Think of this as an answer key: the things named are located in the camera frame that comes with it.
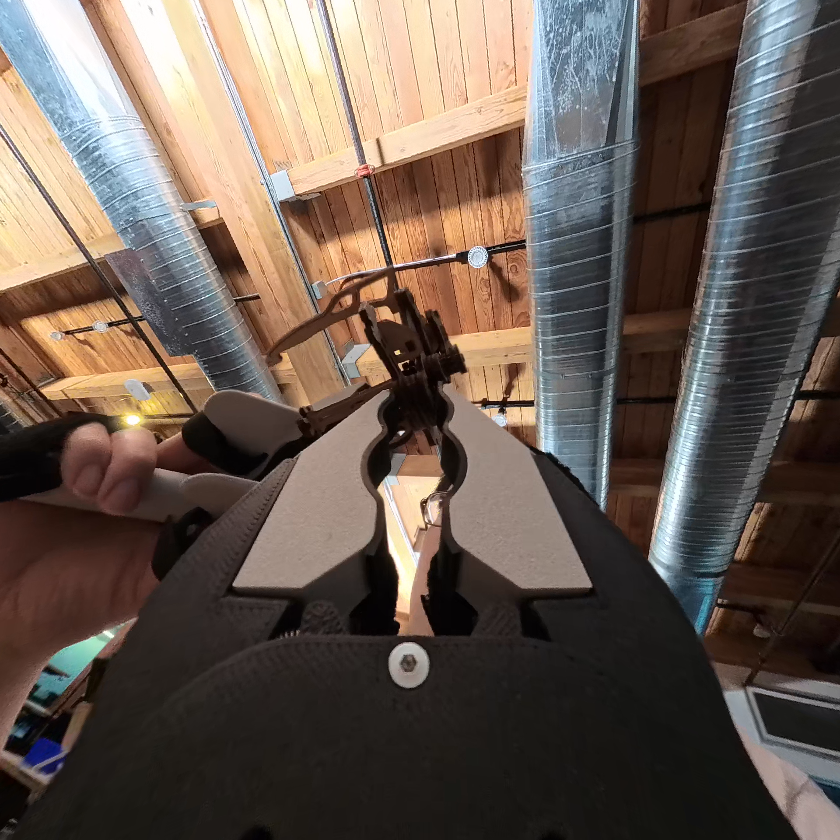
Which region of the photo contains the wooden model assembly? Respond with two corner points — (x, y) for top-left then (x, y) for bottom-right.
(266, 266), (468, 460)

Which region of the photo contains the dark monitor screen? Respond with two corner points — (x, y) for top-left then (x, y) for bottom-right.
(747, 684), (840, 767)

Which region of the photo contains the metal wire hook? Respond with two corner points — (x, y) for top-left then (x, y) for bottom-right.
(420, 481), (455, 527)

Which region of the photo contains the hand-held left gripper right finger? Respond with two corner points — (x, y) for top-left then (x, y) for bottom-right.
(420, 386), (593, 636)

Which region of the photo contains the thin silver conduit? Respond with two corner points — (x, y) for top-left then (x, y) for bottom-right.
(189, 0), (350, 388)

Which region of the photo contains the spiral metal air duct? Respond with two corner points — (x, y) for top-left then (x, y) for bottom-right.
(521, 0), (642, 511)
(648, 0), (840, 632)

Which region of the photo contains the pale pink cloth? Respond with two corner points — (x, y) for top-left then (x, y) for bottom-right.
(721, 718), (840, 840)

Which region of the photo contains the thin black rod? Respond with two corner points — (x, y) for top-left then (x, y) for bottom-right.
(0, 123), (199, 416)

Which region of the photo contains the person's right hand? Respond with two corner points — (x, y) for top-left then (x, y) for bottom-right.
(0, 423), (201, 657)

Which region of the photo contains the spiral metal duct with panel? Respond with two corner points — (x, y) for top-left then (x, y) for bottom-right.
(0, 0), (284, 403)

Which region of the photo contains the blue storage bin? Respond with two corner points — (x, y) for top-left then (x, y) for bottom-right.
(23, 737), (70, 777)

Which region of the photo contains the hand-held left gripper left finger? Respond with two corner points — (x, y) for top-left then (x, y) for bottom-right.
(233, 392), (400, 634)

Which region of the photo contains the black ceiling pipe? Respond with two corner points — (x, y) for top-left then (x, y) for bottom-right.
(315, 0), (396, 271)

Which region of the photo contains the silver flexible conduit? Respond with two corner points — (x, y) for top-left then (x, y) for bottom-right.
(325, 264), (396, 287)

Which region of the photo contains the long black cross pipe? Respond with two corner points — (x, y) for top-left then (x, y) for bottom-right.
(52, 202), (714, 339)

